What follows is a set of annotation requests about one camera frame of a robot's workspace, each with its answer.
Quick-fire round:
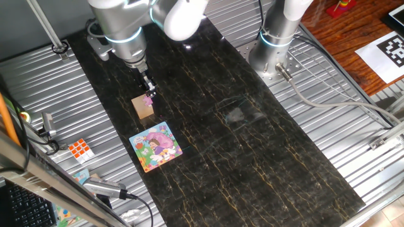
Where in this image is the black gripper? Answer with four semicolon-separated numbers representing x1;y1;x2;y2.
134;67;158;98

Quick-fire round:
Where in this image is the colourful butterfly puzzle board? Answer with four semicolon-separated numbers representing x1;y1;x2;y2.
128;121;183;173

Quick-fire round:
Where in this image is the colourful cartoon vehicle puzzle board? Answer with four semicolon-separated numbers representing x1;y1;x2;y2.
55;168;92;227

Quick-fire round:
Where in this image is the plain wooden block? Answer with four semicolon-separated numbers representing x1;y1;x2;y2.
131;93;155;120

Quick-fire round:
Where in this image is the orange and white Rubik's cube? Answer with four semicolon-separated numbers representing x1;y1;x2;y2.
68;138;95;165

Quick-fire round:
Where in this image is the black marble pattern mat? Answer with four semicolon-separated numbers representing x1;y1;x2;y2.
66;17;367;227

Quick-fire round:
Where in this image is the slanted metal pole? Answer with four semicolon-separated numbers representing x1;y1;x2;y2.
27;0;69;61

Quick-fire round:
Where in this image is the crumpled white wrapper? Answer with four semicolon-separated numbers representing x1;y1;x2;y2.
119;208;142;225

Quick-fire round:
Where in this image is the orange rod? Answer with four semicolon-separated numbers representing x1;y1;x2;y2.
0;93;21;148

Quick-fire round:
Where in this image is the black computer keyboard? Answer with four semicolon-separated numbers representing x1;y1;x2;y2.
6;182;57;227

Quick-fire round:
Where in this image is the white paper with marker code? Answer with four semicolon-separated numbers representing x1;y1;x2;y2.
355;30;404;84

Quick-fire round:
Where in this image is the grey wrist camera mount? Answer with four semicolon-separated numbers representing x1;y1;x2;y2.
86;18;114;62

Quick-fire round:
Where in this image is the small grey camera on clamp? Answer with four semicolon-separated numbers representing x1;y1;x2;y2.
37;112;61;155

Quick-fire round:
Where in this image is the black camera cable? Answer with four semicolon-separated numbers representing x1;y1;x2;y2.
126;192;155;227

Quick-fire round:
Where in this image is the aluminium frame beam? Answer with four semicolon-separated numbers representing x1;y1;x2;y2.
0;131;130;227

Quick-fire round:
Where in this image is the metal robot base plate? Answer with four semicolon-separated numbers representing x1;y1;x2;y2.
236;39;306;88

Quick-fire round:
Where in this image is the thick grey base cable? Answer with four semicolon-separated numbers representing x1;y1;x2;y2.
276;62;404;125

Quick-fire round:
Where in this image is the red ring stacking toy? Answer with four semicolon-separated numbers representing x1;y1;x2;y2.
326;0;357;19

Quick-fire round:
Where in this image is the metal corner bracket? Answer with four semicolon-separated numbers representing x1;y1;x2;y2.
369;121;404;151

